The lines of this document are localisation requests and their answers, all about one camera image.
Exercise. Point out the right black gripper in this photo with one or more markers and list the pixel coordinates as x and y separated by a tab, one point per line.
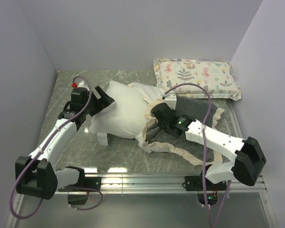
173	110

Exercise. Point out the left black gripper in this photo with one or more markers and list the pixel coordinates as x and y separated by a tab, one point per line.
102	102

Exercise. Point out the grey pillowcase with cream ruffle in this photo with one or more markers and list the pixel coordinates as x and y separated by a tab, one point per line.
154	139

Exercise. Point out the white pillow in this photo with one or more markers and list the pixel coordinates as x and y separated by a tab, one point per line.
125	117

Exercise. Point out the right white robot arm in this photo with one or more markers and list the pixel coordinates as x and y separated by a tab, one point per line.
246	158

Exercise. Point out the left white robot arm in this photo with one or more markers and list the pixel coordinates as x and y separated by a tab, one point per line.
35	175

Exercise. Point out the animal print pillow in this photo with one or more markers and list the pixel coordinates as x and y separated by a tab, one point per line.
217	78

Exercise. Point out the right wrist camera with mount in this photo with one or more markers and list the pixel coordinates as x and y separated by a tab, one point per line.
170	100

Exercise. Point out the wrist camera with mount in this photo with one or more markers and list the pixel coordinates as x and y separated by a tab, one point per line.
170	100
81	84

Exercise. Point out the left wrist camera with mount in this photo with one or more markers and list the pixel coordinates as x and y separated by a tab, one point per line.
81	84

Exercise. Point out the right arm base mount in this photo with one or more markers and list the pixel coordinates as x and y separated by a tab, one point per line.
194	183

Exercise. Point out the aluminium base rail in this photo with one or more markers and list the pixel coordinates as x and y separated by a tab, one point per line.
123	182

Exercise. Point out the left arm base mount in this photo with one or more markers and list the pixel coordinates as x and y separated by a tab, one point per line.
77	194

